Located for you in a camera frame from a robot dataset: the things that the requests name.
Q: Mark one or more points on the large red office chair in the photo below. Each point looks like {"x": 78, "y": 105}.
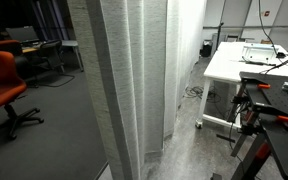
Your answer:
{"x": 0, "y": 80}

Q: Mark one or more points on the black office chair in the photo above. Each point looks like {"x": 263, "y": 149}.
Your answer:
{"x": 50, "y": 53}

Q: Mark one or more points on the grey fabric curtain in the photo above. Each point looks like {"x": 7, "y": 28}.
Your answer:
{"x": 127, "y": 83}

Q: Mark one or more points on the grey wall rail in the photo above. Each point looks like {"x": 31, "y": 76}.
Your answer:
{"x": 250, "y": 26}

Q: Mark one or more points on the black breadboard table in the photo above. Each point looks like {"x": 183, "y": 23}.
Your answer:
{"x": 284, "y": 100}

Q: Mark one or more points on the white plastic tray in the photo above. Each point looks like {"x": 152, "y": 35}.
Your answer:
{"x": 259, "y": 53}

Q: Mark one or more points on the black tripod pole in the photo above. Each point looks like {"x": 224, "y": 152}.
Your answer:
{"x": 219, "y": 36}

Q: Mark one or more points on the dark laptop screen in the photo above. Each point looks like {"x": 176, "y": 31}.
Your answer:
{"x": 22, "y": 34}

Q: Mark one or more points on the white table with casters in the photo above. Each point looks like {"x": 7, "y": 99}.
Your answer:
{"x": 224, "y": 63}

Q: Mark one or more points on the black waste bin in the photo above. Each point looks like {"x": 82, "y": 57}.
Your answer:
{"x": 206, "y": 50}

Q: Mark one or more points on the red wall sign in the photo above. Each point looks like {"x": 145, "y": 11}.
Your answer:
{"x": 266, "y": 13}

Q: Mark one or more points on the small white side table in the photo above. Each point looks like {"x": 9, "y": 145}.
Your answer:
{"x": 70, "y": 43}

